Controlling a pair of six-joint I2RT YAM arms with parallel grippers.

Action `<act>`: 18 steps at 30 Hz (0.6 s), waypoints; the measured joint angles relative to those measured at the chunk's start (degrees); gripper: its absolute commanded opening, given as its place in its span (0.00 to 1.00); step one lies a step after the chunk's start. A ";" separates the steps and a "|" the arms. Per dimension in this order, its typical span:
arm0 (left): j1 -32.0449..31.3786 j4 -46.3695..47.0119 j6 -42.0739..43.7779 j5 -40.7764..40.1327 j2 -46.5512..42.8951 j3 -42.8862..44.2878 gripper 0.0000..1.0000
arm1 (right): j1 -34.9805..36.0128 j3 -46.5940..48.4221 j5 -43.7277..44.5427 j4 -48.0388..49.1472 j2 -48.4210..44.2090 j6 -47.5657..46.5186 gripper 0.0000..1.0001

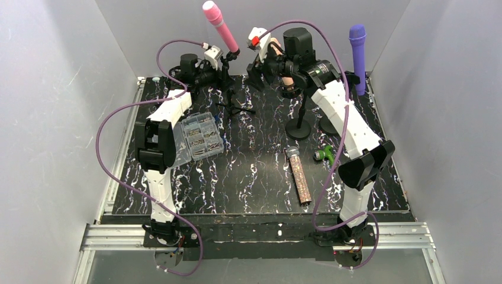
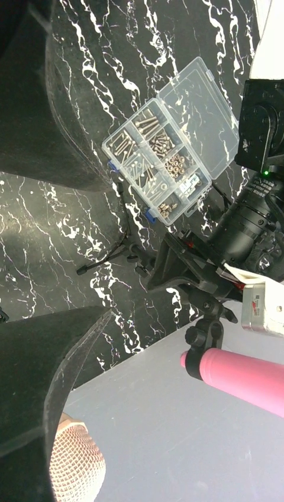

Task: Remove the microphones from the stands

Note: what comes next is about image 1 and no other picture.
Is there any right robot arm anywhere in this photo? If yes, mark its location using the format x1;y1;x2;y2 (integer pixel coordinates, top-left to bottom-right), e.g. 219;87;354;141
247;27;395;242

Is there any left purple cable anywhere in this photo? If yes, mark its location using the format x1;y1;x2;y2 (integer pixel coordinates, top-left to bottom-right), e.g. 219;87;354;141
95;39;208;277

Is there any purple cable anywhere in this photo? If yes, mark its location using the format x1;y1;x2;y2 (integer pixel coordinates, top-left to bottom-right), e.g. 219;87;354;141
255;20;381;270
95;39;208;277

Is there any purple microphone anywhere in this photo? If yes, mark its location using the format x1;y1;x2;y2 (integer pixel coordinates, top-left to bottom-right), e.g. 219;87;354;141
349;24;366;96

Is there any pink microphone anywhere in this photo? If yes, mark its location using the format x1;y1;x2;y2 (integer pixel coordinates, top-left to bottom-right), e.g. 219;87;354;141
202;1;240;54

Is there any peach microphone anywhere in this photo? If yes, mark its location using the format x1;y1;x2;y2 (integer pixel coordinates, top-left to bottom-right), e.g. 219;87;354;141
271;37;294;90

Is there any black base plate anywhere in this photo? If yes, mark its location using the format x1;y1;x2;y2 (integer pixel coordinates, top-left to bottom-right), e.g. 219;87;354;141
141;214;375;261

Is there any rhinestone glitter microphone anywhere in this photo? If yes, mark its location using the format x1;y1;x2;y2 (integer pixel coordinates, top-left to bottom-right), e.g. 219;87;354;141
286;146;312;206

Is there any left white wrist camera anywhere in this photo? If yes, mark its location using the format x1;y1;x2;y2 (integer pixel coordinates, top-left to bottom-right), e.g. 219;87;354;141
202;43;223;71

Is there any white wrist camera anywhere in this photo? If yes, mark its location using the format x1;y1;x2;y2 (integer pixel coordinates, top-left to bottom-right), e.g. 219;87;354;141
202;43;223;71
247;27;271;63

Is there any aluminium frame rail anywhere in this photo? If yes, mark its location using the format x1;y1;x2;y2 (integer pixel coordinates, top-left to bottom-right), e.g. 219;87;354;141
75;77;445;283

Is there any black round-base shock-mount stand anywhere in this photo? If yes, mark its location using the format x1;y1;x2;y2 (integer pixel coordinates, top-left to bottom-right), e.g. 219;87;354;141
281;78;311;141

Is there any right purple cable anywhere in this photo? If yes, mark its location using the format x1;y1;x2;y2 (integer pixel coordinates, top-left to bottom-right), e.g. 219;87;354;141
255;20;381;270

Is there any black round-base clip stand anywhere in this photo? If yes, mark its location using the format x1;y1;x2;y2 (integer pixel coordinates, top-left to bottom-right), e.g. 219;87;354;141
318;71;361;135

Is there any green plastic tool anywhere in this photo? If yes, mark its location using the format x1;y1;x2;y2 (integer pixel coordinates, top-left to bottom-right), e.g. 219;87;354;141
313;145;336;167

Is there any tall black tripod stand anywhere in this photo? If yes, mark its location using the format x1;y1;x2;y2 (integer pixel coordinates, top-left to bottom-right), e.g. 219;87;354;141
217;51;256;121

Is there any clear plastic screw box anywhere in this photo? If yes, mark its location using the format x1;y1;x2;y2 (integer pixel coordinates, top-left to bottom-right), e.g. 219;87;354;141
173;112;224;167

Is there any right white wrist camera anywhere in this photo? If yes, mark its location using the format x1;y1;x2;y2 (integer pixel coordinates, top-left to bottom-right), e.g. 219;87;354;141
247;27;271;63

